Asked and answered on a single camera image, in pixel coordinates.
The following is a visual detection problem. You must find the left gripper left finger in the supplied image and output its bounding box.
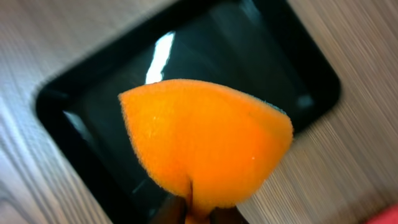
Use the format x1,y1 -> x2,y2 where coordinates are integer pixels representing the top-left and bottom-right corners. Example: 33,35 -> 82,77
149,195 -> 187,224

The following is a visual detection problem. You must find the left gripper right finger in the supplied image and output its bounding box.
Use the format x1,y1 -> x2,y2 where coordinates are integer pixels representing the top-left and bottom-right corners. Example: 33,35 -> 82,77
210,207 -> 249,224

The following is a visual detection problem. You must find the orange sponge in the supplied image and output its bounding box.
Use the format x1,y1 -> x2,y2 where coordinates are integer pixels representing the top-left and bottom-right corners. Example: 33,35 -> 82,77
119,79 -> 294,220

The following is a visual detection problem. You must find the red plastic tray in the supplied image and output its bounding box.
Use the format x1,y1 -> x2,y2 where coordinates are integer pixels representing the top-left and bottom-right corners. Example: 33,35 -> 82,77
366,205 -> 398,224

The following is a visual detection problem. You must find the black rectangular water basin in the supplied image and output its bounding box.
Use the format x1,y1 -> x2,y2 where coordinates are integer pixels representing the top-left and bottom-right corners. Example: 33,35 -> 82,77
35,1 -> 341,223

